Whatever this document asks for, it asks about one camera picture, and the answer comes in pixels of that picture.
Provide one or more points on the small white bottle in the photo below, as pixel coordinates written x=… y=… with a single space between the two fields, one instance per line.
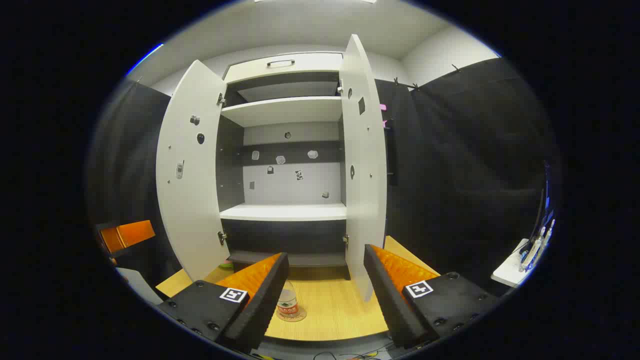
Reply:
x=549 y=232
x=533 y=250

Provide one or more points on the white cabinet shelf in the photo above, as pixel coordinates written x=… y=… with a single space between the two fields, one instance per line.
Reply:
x=285 y=212
x=285 y=110

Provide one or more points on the white side table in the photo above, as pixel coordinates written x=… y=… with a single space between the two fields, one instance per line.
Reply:
x=507 y=272

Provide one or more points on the white cabinet drawer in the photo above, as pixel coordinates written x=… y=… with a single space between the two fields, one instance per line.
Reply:
x=310 y=67

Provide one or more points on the clear plastic bottle red label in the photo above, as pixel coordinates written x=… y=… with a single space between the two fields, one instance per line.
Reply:
x=288 y=300

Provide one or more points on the small green object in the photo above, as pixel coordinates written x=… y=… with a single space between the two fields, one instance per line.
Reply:
x=226 y=264

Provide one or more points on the black backdrop cloth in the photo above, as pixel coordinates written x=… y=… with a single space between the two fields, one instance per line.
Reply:
x=450 y=175

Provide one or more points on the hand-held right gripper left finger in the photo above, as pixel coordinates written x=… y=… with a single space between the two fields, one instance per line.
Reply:
x=260 y=305

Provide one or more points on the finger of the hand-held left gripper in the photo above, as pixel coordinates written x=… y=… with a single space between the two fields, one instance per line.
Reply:
x=127 y=235

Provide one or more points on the white cabinet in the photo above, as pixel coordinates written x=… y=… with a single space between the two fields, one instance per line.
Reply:
x=292 y=185

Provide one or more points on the round wooden coaster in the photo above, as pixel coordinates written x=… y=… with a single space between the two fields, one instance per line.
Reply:
x=301 y=316

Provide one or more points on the white cabinet door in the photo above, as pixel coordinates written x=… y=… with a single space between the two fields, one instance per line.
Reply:
x=365 y=210
x=192 y=200

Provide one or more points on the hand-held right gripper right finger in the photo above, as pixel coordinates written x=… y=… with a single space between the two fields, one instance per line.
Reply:
x=387 y=300

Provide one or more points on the light grey panel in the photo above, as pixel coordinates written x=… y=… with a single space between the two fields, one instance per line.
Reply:
x=140 y=285

